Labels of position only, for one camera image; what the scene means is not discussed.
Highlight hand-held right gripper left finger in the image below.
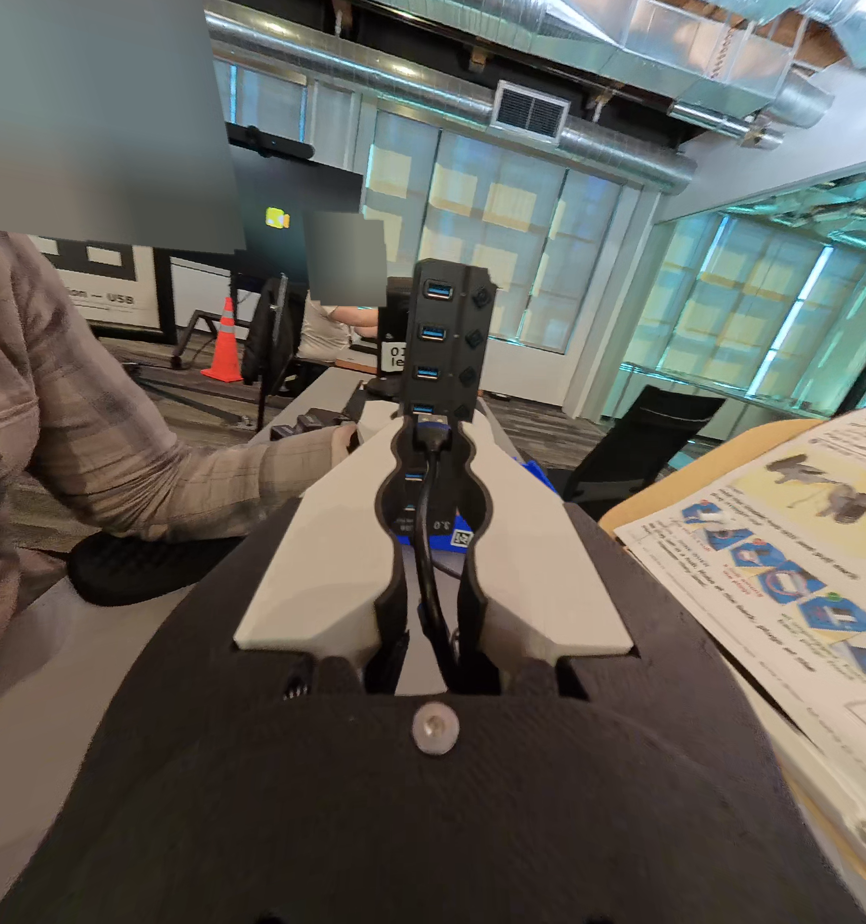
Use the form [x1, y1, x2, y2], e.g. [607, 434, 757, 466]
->
[232, 419, 410, 695]

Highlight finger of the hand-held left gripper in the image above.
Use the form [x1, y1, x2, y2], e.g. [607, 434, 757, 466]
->
[354, 400, 399, 453]
[475, 399, 523, 464]

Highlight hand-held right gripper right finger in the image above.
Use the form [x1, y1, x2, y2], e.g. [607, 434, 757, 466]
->
[459, 417, 636, 668]

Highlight blue plastic bin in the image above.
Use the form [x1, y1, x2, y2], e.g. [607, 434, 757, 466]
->
[403, 458, 553, 551]

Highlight black switched usb hub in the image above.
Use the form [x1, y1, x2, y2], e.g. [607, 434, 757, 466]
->
[395, 257, 497, 541]

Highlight thick black usb cable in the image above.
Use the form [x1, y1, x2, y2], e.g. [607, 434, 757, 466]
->
[413, 413, 470, 676]

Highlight black battery charger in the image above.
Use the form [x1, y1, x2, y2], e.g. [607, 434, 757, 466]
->
[270, 408, 347, 443]

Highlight black jacket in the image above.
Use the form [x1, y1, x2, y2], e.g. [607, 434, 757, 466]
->
[242, 273, 309, 399]

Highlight window with roller blinds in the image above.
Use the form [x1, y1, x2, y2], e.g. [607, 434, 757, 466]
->
[621, 213, 866, 420]
[213, 61, 654, 355]

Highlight black office chair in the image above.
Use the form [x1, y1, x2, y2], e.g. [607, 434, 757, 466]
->
[561, 385, 727, 504]

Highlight large black monitor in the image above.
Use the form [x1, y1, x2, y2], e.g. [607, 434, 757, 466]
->
[227, 123, 365, 304]

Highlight black mesh cushion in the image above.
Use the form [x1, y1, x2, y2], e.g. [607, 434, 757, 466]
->
[67, 529, 250, 609]

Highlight orange traffic cone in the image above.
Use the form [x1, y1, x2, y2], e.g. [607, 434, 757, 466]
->
[200, 296, 245, 384]

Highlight black webcam bar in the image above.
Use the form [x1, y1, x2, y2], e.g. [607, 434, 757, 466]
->
[245, 126, 316, 160]

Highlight printed instruction sheet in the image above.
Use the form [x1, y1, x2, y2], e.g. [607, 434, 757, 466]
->
[613, 399, 866, 856]

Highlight black framed sign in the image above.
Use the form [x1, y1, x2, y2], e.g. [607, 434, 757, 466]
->
[27, 234, 176, 346]

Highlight white air vent grille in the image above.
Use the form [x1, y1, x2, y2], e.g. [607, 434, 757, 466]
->
[491, 79, 573, 140]

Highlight person's upper body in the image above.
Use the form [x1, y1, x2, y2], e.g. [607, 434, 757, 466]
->
[0, 227, 189, 687]

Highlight silver spiral duct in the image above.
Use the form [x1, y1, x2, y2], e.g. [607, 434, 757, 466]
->
[205, 11, 697, 192]

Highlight rectangular metal duct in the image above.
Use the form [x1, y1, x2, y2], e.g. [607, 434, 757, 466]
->
[541, 0, 838, 149]

